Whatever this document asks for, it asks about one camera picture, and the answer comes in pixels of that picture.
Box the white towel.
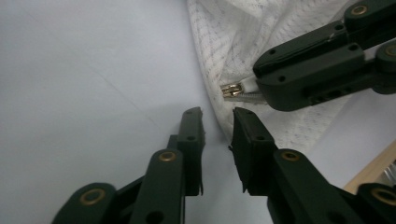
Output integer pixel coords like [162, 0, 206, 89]
[186, 0, 396, 150]

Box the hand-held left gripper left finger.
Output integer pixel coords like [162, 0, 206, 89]
[169, 106, 206, 196]

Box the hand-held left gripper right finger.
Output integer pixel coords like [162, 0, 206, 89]
[230, 106, 281, 197]

